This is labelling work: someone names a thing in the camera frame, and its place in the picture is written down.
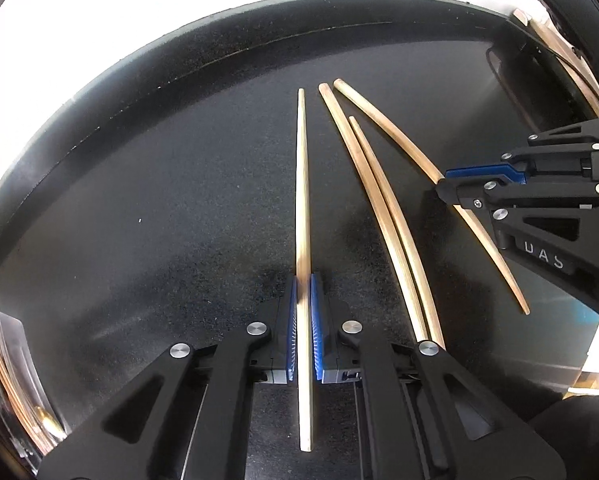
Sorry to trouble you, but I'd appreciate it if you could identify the bamboo chopstick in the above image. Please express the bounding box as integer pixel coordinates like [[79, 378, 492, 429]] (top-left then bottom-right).
[[0, 331, 51, 444], [348, 115, 447, 352], [317, 82, 431, 347], [296, 88, 315, 454], [333, 77, 531, 316]]

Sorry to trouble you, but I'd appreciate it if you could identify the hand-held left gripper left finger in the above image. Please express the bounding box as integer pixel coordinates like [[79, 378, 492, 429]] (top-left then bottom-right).
[[37, 276, 301, 480]]

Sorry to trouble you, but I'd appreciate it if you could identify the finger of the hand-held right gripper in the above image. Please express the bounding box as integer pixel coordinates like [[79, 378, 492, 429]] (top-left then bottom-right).
[[434, 179, 599, 222], [444, 117, 599, 183]]

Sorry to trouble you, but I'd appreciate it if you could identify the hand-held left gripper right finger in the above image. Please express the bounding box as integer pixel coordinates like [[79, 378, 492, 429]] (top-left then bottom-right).
[[310, 271, 565, 480]]

